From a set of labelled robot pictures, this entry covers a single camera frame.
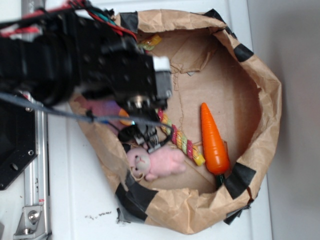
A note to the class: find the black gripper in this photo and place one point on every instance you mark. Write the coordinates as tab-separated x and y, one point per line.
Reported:
122	71

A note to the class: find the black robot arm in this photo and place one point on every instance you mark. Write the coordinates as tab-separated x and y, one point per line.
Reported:
79	48

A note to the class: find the pink plush bunny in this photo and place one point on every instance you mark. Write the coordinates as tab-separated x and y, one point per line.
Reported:
163	162

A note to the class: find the orange plastic carrot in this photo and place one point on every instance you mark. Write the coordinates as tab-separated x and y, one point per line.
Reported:
215	154

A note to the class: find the brown paper bag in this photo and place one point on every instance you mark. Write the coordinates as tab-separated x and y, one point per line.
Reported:
209	65

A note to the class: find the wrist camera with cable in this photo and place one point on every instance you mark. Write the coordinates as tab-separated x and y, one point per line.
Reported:
143	130

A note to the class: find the multicolour twisted rope toy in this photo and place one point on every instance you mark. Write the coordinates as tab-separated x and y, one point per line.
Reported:
178	138

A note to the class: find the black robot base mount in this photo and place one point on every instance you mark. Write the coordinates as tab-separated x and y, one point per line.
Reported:
17	141

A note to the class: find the aluminium rail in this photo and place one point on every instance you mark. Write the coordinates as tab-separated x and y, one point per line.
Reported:
35	220

